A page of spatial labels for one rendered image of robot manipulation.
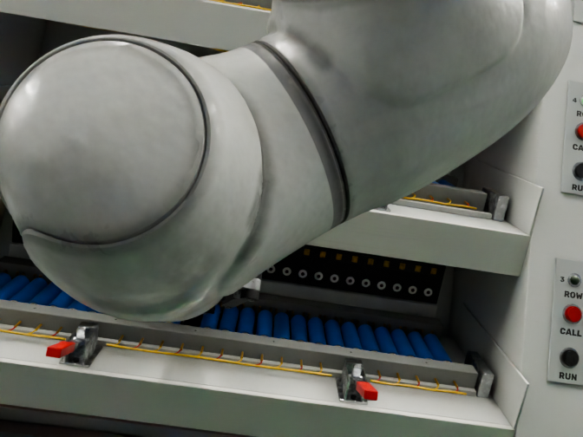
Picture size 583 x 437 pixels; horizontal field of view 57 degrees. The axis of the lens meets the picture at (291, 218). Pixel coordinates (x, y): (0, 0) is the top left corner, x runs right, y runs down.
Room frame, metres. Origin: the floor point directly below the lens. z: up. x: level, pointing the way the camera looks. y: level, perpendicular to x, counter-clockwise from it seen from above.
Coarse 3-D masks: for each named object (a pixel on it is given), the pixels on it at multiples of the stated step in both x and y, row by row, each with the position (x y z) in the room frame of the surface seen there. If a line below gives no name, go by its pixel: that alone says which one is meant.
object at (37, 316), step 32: (0, 320) 0.56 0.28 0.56; (32, 320) 0.56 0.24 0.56; (64, 320) 0.56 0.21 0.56; (96, 320) 0.56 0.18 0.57; (160, 352) 0.55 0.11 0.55; (224, 352) 0.57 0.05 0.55; (256, 352) 0.57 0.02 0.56; (288, 352) 0.57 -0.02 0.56; (320, 352) 0.57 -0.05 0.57; (352, 352) 0.58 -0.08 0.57; (448, 384) 0.58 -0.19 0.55
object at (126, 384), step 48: (288, 288) 0.69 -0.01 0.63; (0, 336) 0.55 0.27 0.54; (480, 336) 0.63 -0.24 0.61; (0, 384) 0.52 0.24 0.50; (48, 384) 0.52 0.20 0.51; (96, 384) 0.52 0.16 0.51; (144, 384) 0.52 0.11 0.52; (192, 384) 0.52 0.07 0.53; (240, 384) 0.54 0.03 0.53; (288, 384) 0.55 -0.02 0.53; (336, 384) 0.56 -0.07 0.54; (384, 384) 0.58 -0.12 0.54; (480, 384) 0.58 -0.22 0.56; (528, 384) 0.52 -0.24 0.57; (240, 432) 0.54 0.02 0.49; (288, 432) 0.54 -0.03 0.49; (336, 432) 0.54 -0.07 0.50; (384, 432) 0.54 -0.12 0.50; (432, 432) 0.54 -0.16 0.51; (480, 432) 0.54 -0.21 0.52
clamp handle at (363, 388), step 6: (354, 366) 0.54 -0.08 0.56; (354, 372) 0.54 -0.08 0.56; (360, 372) 0.54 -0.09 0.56; (354, 378) 0.53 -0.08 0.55; (360, 378) 0.53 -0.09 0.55; (360, 384) 0.49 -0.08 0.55; (366, 384) 0.50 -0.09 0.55; (360, 390) 0.49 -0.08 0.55; (366, 390) 0.47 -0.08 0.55; (372, 390) 0.47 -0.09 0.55; (366, 396) 0.47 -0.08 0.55; (372, 396) 0.47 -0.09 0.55
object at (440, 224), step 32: (0, 96) 0.62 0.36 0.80; (416, 192) 0.60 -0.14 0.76; (448, 192) 0.60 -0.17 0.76; (480, 192) 0.60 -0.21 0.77; (512, 192) 0.58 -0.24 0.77; (352, 224) 0.53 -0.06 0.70; (384, 224) 0.53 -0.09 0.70; (416, 224) 0.53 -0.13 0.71; (448, 224) 0.53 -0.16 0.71; (480, 224) 0.55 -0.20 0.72; (512, 224) 0.58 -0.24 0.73; (384, 256) 0.55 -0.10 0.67; (416, 256) 0.55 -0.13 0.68; (448, 256) 0.55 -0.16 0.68; (480, 256) 0.55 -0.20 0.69; (512, 256) 0.55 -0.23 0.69
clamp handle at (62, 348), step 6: (78, 330) 0.52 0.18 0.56; (84, 330) 0.52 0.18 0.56; (78, 336) 0.52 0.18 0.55; (84, 336) 0.52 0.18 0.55; (60, 342) 0.48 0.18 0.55; (66, 342) 0.48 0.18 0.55; (72, 342) 0.49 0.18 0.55; (78, 342) 0.50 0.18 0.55; (84, 342) 0.52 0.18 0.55; (48, 348) 0.46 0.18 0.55; (54, 348) 0.46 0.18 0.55; (60, 348) 0.46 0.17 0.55; (66, 348) 0.47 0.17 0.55; (72, 348) 0.48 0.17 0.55; (48, 354) 0.46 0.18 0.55; (54, 354) 0.46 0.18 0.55; (60, 354) 0.46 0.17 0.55; (66, 354) 0.47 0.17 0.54
